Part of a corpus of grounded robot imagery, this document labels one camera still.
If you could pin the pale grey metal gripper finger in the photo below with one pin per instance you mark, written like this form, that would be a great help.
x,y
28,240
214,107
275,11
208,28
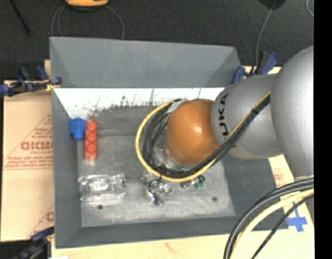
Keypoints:
x,y
158,191
148,177

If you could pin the orange-red studded block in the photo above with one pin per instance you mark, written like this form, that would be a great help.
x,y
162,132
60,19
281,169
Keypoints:
x,y
90,142

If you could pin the blue plastic cap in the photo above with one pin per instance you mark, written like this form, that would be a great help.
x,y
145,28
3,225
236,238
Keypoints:
x,y
77,128

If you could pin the grey metal bin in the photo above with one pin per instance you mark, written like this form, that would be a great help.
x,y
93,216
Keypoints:
x,y
144,71

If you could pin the brown cardboard board, red print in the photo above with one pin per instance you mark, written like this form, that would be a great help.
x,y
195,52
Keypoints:
x,y
25,171

